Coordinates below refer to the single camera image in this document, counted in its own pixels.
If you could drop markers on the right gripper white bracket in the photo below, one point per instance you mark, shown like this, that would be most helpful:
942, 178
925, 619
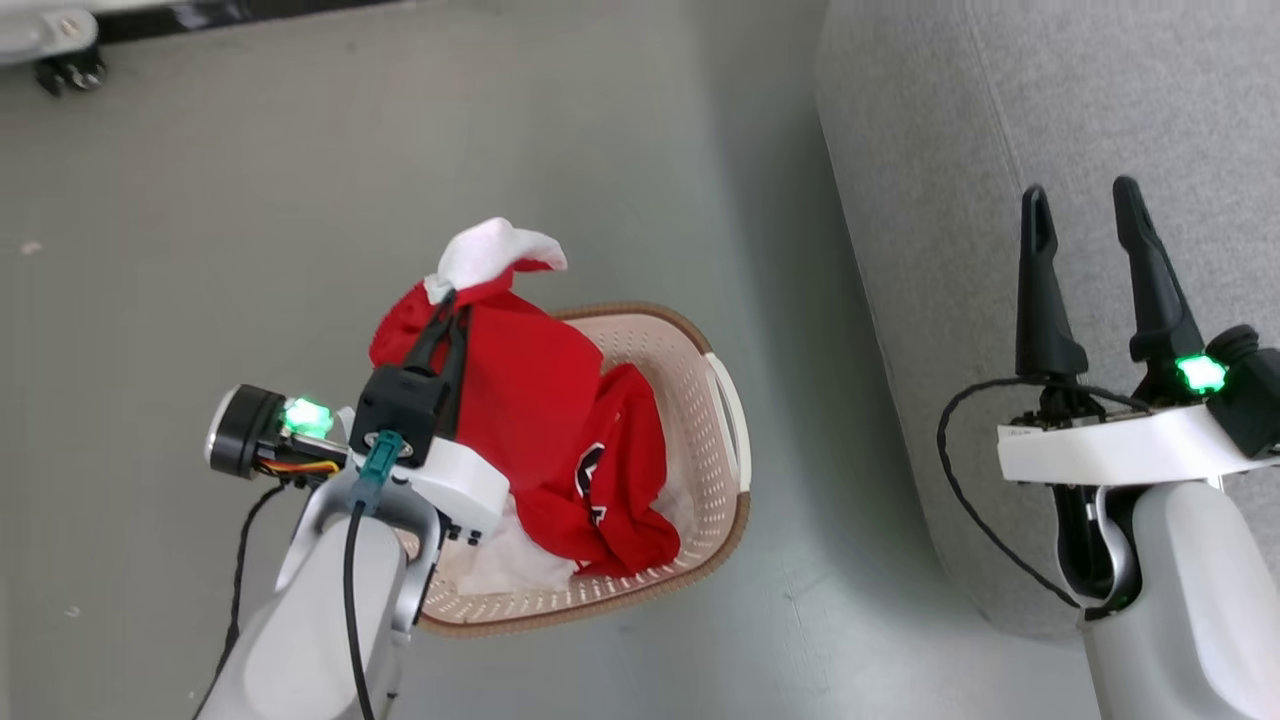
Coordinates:
1100, 450

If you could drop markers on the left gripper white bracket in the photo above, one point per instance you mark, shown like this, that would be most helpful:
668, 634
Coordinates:
455, 485

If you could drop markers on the red garment with white band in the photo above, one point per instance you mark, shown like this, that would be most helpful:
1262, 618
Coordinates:
520, 390

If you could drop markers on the red jersey with black print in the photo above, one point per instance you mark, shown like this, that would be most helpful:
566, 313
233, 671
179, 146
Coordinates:
625, 440

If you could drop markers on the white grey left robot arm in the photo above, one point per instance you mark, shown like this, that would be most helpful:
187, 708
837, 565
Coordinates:
300, 620

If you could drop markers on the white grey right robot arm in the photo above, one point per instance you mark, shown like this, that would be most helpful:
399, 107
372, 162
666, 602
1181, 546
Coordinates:
1190, 600

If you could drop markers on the beige perforated laundry basket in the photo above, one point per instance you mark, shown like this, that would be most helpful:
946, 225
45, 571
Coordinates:
700, 420

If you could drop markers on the grey fabric sofa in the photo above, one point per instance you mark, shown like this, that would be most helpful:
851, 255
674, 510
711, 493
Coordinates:
1000, 120

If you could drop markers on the black baseboard strip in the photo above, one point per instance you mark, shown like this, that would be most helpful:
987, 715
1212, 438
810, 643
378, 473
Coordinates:
220, 12

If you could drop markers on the black caster wheel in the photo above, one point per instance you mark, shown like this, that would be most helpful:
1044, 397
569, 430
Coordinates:
72, 72

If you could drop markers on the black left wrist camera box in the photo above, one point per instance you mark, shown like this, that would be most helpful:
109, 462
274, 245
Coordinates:
400, 410

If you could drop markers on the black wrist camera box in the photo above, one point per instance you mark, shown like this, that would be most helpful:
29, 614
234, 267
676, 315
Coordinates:
400, 410
1250, 395

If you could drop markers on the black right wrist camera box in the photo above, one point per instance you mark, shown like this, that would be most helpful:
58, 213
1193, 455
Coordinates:
1250, 395

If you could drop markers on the grey metal frame bar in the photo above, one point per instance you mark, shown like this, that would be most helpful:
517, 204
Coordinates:
40, 32

